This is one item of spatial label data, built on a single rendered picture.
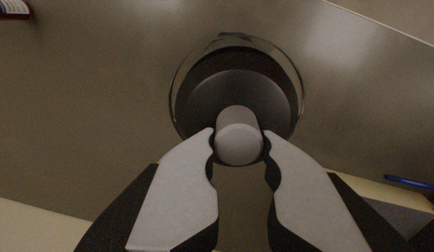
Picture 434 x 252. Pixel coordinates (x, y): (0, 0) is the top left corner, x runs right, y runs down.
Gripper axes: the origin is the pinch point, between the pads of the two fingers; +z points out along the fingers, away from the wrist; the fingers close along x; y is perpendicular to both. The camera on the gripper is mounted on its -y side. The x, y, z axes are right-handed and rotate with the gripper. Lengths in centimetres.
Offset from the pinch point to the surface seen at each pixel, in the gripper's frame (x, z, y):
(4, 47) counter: -44, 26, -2
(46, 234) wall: -50, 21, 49
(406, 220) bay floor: 42, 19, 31
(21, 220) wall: -59, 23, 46
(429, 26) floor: 121, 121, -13
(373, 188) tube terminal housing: 34.5, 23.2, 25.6
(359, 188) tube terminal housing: 29.9, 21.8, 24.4
